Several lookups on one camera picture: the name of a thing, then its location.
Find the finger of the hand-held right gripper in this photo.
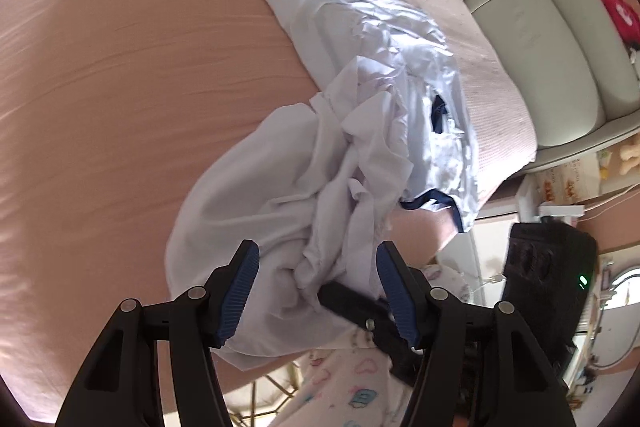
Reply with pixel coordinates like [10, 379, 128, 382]
[318, 282, 423, 390]

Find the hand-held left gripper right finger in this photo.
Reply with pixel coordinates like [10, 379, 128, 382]
[375, 241, 583, 427]

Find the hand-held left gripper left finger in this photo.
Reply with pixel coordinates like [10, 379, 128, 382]
[55, 239, 261, 427]

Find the white shirt with navy collar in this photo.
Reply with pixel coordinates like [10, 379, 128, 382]
[165, 57, 416, 373]

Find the light blue shirt navy trim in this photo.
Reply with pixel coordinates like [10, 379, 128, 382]
[251, 0, 483, 233]

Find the white power strip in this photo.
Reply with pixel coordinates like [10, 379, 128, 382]
[537, 204, 586, 220]

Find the person's printed pyjama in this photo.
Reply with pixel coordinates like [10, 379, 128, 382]
[272, 263, 473, 427]

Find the printed cardboard box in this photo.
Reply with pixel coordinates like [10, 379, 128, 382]
[535, 157, 608, 202]

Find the beige quilted blanket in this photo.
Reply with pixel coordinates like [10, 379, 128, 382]
[277, 0, 540, 208]

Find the pink bed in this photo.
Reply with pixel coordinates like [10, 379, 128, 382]
[0, 0, 466, 415]

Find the grey-green padded headboard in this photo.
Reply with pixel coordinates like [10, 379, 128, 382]
[385, 0, 640, 152]

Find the red plush toy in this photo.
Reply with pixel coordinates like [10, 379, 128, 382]
[601, 0, 640, 42]

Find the gold wire rack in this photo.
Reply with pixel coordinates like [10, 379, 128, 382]
[225, 364, 311, 427]

